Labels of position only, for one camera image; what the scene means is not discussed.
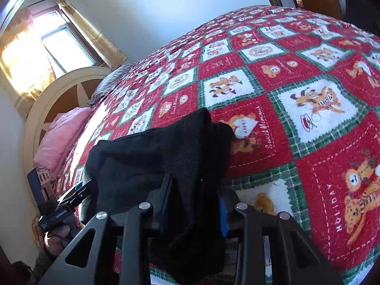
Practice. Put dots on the window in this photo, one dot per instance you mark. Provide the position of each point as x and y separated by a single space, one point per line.
66 44

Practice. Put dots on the person's left forearm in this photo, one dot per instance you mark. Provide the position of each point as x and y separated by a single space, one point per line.
44 268

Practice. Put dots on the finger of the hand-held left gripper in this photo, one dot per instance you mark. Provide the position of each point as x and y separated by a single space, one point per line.
75 191

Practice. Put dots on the person's left hand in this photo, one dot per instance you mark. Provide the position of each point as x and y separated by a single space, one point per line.
58 237

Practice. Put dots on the grey striped pillow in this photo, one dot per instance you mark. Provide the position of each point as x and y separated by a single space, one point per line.
114 80

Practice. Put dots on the black pants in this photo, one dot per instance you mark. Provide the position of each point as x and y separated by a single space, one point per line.
166 154

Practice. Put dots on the cream wooden headboard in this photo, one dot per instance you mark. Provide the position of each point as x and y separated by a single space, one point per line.
53 95

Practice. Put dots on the red printed blanket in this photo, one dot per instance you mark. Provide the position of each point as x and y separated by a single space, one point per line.
297 118

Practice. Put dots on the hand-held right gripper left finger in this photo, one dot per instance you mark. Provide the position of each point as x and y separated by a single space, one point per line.
161 197

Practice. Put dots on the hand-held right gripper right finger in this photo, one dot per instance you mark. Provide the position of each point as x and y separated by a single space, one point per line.
224 217

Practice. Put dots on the pink folded blanket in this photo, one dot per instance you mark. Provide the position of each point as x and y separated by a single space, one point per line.
62 136

